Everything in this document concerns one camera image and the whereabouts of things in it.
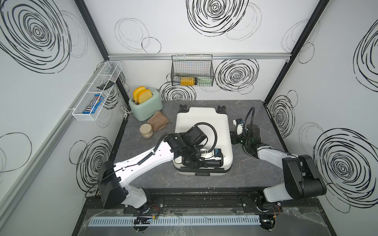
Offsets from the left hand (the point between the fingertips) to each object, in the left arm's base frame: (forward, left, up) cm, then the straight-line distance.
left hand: (207, 161), depth 70 cm
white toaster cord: (+45, +59, -16) cm, 76 cm away
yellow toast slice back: (+45, +45, +4) cm, 64 cm away
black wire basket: (+59, +8, +12) cm, 61 cm away
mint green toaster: (+42, +40, -3) cm, 58 cm away
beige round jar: (+25, +38, -13) cm, 47 cm away
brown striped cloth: (+37, +32, -17) cm, 52 cm away
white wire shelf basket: (+50, +60, +16) cm, 80 cm away
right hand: (+23, -17, -8) cm, 30 cm away
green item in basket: (+45, +1, +14) cm, 47 cm away
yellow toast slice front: (+45, +41, +1) cm, 60 cm away
